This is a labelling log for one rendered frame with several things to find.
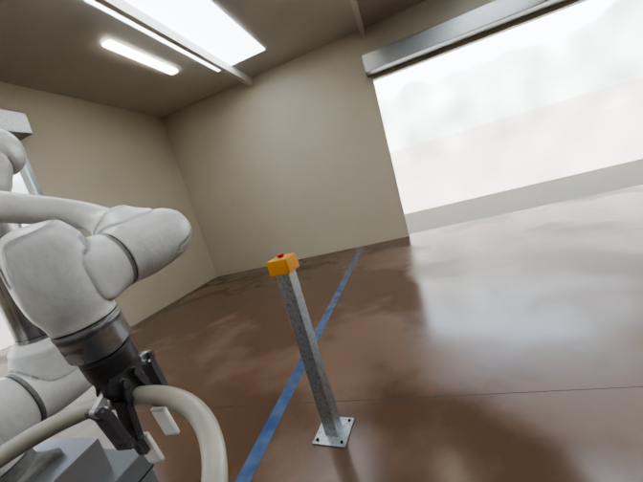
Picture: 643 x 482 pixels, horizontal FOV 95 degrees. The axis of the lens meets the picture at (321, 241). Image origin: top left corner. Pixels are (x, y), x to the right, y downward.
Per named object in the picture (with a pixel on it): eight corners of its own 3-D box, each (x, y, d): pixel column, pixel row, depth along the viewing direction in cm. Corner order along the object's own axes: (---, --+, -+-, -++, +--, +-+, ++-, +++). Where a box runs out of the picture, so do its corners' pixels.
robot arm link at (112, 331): (32, 343, 42) (55, 374, 44) (84, 335, 41) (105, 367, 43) (85, 306, 51) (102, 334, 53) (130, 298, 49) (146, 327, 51)
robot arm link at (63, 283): (68, 343, 39) (150, 290, 50) (-6, 236, 34) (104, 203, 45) (27, 340, 43) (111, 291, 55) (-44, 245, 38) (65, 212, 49)
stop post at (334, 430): (354, 419, 177) (304, 248, 159) (344, 449, 159) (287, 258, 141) (324, 417, 185) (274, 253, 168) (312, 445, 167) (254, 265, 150)
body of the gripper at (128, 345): (104, 334, 52) (128, 373, 55) (60, 371, 44) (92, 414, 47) (140, 327, 51) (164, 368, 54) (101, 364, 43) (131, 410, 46)
